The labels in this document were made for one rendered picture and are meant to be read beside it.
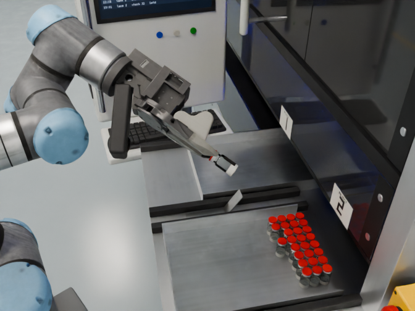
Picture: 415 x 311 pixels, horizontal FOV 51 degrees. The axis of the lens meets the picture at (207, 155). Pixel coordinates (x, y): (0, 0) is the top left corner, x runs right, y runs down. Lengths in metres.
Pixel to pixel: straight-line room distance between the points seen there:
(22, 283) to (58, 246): 1.47
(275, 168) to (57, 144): 0.77
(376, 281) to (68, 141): 0.61
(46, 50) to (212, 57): 0.96
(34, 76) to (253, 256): 0.60
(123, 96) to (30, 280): 0.38
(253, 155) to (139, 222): 1.17
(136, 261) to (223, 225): 1.14
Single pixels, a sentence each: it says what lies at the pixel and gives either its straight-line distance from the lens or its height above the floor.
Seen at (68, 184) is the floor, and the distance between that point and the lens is 2.67.
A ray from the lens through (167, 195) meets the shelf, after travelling 1.16.
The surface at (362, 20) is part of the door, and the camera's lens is 0.85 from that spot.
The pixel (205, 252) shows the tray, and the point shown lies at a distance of 1.02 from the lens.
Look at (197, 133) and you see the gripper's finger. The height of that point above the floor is 1.28.
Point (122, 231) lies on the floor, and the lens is 2.31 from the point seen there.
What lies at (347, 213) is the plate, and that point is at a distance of 0.95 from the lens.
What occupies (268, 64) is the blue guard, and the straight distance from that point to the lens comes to 1.32.
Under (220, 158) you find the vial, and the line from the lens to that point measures 0.69.
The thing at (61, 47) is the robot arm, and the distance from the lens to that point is 0.73.
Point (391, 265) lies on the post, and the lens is 0.84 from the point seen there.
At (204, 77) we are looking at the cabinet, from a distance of 1.64.
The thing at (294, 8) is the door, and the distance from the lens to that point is 1.14.
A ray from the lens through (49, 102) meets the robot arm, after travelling 0.67.
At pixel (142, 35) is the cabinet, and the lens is 1.51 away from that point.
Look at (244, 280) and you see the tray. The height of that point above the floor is 0.88.
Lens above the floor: 1.66
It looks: 37 degrees down
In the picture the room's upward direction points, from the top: straight up
